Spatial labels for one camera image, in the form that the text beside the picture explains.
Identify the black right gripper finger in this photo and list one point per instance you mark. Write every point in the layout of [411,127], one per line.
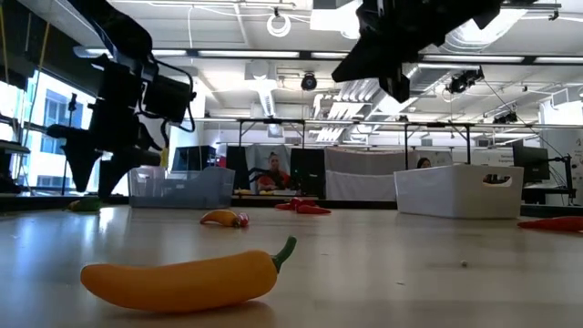
[369,69]
[360,57]

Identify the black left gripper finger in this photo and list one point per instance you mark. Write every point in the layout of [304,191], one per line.
[111,175]
[82,164]

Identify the green toy pepper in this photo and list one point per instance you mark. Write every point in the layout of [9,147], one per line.
[86,205]

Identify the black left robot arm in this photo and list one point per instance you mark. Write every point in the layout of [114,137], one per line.
[123,36]

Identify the black tripod stand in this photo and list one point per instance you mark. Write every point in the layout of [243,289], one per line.
[72,104]

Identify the black round ceiling device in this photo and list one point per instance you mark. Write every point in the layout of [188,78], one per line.
[309,82]

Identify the grey translucent plastic basket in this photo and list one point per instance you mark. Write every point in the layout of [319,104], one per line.
[182,191]

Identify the person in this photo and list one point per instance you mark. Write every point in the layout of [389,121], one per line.
[423,163]
[273,177]

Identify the white cloth partition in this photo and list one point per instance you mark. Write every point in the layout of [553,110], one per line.
[360,182]

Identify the black upright panel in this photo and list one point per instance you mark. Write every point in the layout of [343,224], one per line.
[237,166]

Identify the small yellow toy fruit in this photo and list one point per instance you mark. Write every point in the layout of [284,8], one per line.
[243,191]

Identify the grey cloth partition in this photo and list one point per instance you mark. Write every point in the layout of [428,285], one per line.
[255,157]

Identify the white plastic basket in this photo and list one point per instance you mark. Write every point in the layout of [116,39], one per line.
[455,196]

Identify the silver ventilation duct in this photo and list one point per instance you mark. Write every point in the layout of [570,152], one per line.
[478,38]

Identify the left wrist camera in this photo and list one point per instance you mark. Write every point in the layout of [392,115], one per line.
[168,100]

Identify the black ceiling camera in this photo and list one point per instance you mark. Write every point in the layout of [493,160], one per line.
[462,81]

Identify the black metal stand frame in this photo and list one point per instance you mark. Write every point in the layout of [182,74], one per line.
[437,124]
[273,121]

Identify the black aluminium rig frame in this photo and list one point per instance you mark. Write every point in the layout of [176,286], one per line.
[355,204]

